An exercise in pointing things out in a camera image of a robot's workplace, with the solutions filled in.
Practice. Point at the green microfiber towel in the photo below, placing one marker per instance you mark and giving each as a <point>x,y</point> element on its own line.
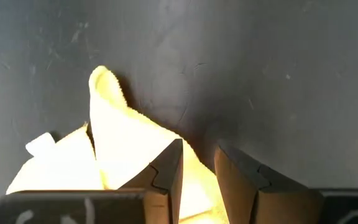
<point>123,146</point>

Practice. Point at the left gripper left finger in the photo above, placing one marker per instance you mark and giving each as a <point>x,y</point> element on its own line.
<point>163,174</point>

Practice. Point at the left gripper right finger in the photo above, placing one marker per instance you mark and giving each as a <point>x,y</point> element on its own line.
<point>244,183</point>

